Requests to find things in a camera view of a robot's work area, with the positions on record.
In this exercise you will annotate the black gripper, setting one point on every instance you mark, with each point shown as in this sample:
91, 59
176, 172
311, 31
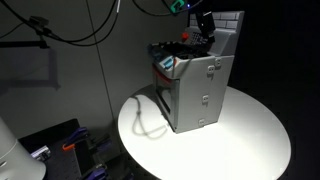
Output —
195, 6

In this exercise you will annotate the small camera on stand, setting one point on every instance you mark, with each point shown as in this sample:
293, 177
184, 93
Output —
37, 21

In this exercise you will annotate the black burner grates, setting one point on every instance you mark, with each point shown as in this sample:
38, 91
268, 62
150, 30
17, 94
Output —
176, 50

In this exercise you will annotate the green plastic clip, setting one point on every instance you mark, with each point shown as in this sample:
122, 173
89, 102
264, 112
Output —
177, 6

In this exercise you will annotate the purple spring clamp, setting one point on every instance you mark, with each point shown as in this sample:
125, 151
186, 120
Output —
96, 173
78, 133

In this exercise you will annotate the red round stove knob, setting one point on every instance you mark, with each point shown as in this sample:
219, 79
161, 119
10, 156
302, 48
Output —
185, 35

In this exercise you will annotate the black side board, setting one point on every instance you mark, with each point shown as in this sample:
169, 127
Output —
63, 160

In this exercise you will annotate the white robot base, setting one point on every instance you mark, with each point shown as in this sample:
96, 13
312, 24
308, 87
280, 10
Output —
16, 156

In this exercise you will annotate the grey toy stove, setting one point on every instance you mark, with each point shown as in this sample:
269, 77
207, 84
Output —
196, 96

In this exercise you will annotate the dark spring clamp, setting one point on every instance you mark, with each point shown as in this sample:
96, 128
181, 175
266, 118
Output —
102, 140

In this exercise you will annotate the silver purple tool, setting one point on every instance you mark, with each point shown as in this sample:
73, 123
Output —
40, 152

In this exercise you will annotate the grey oven door with window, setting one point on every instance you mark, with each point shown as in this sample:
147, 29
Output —
165, 96

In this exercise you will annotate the black keypad panel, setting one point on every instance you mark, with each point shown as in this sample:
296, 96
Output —
196, 38

